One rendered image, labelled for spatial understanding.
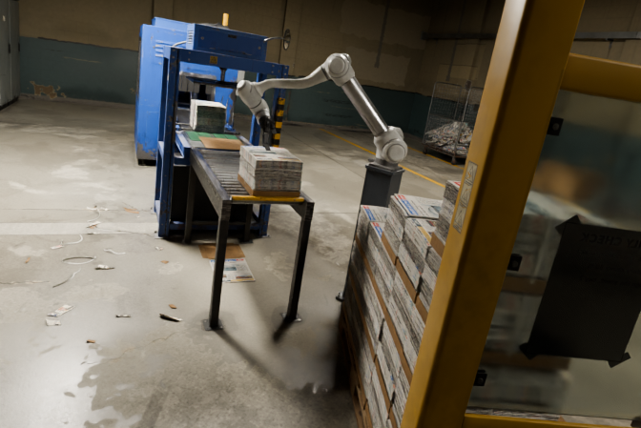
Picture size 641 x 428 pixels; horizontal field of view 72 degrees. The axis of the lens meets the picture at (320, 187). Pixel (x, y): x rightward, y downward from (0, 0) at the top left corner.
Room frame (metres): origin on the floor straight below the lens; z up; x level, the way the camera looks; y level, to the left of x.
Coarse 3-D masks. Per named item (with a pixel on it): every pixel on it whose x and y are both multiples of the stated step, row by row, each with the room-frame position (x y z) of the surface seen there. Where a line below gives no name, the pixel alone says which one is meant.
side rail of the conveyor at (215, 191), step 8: (192, 152) 3.38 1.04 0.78; (192, 160) 3.35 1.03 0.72; (200, 160) 3.08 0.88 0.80; (200, 168) 2.97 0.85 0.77; (208, 168) 2.90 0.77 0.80; (200, 176) 2.95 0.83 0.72; (208, 176) 2.70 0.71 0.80; (216, 176) 2.71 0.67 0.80; (208, 184) 2.68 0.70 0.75; (216, 184) 2.55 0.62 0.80; (208, 192) 2.66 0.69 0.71; (216, 192) 2.45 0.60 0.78; (224, 192) 2.42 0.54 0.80; (216, 200) 2.43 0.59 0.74; (224, 200) 2.28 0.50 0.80; (216, 208) 2.41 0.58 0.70; (224, 208) 2.28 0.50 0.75; (224, 216) 2.29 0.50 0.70
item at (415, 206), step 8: (400, 200) 1.86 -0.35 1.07; (408, 200) 1.88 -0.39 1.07; (416, 200) 1.90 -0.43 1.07; (424, 200) 1.93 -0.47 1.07; (432, 200) 1.95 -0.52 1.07; (440, 200) 1.97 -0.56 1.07; (408, 208) 1.76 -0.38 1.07; (416, 208) 1.78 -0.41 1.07; (424, 208) 1.80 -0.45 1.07; (432, 208) 1.82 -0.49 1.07; (440, 208) 1.84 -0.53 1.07; (424, 216) 1.68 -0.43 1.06; (432, 216) 1.69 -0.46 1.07
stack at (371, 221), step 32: (352, 256) 2.48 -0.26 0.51; (384, 256) 1.85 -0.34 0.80; (352, 288) 2.37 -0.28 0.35; (384, 288) 1.75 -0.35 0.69; (352, 320) 2.19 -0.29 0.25; (384, 320) 1.67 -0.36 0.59; (352, 352) 2.10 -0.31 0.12; (384, 352) 1.59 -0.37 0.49; (352, 384) 1.93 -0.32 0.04; (384, 384) 1.49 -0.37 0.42; (384, 416) 1.41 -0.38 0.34
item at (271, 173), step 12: (252, 156) 2.46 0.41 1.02; (264, 156) 2.48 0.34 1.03; (276, 156) 2.53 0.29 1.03; (288, 156) 2.59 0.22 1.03; (252, 168) 2.44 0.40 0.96; (264, 168) 2.41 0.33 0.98; (276, 168) 2.44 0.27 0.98; (288, 168) 2.46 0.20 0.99; (300, 168) 2.50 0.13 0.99; (252, 180) 2.43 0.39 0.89; (264, 180) 2.40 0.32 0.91; (276, 180) 2.43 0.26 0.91; (288, 180) 2.46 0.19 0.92; (300, 180) 2.50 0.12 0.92
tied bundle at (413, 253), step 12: (408, 228) 1.61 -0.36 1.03; (420, 228) 1.54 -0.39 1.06; (432, 228) 1.56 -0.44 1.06; (408, 240) 1.60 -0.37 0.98; (420, 240) 1.46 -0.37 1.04; (408, 252) 1.57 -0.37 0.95; (420, 252) 1.44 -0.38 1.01; (408, 264) 1.52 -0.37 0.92; (420, 264) 1.43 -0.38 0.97; (408, 276) 1.50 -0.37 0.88; (420, 276) 1.38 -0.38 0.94; (420, 288) 1.39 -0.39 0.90
